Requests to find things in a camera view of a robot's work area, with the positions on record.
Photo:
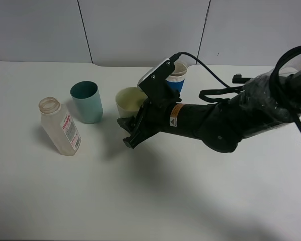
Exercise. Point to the teal plastic cup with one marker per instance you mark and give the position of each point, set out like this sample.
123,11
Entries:
87,100

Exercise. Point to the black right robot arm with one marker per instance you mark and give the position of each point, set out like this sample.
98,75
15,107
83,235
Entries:
231,114

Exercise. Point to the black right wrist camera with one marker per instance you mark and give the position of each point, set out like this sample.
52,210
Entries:
154,85

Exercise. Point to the pale green plastic cup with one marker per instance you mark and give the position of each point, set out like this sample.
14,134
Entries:
129,101

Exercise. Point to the blue sleeved paper cup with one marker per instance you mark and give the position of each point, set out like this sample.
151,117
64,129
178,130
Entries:
176,80

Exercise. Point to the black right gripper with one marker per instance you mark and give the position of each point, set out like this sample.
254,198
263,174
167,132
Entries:
176,118

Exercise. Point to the clear plastic drink bottle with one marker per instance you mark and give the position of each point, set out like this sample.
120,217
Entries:
59,125

